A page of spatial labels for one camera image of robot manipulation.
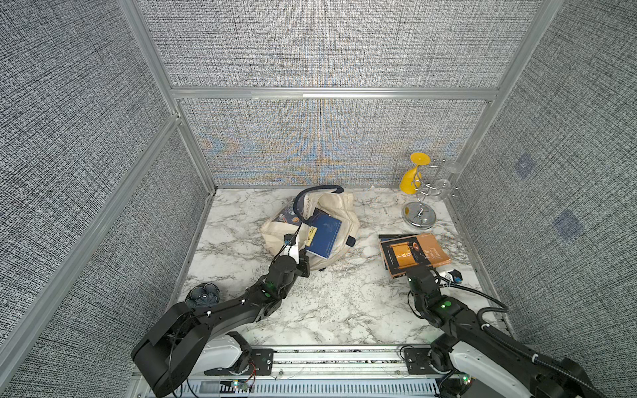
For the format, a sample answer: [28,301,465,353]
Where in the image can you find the cream canvas tote bag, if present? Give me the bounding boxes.
[260,185,360,271]

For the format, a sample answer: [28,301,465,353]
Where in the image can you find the blue book stack in bag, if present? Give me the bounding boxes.
[305,208,342,260]

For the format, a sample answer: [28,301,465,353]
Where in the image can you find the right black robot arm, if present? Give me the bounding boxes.
[406,267,603,397]

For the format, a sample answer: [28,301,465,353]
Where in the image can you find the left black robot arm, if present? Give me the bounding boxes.
[131,250,310,397]

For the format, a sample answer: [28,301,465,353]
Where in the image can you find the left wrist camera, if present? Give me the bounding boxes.
[281,233,300,265]

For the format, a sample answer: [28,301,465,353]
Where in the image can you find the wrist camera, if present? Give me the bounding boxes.
[281,233,300,265]
[442,270,464,285]

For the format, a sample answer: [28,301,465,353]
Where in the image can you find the yellow wine glass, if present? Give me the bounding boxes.
[399,152,431,195]

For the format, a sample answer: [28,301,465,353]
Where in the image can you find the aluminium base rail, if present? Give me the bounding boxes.
[128,342,553,398]

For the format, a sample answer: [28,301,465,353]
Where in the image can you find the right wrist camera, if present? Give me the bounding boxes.
[442,270,464,285]

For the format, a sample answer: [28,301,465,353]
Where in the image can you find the clear wine glass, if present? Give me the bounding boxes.
[431,162,462,200]

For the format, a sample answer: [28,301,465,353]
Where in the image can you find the dark round cup cluster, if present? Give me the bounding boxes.
[184,282,221,308]

